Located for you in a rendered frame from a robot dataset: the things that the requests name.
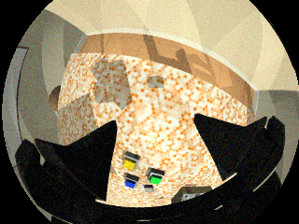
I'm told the yellow button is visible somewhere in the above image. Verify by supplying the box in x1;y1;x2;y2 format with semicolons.
122;152;141;171

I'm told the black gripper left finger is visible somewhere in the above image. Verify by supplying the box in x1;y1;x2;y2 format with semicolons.
34;120;119;202

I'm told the blue button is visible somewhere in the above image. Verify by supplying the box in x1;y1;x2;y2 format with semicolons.
123;173;139;188

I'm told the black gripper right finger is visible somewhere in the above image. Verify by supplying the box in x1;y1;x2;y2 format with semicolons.
194;113;268;180

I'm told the green button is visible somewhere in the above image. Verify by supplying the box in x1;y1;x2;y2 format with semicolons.
147;168;165;184

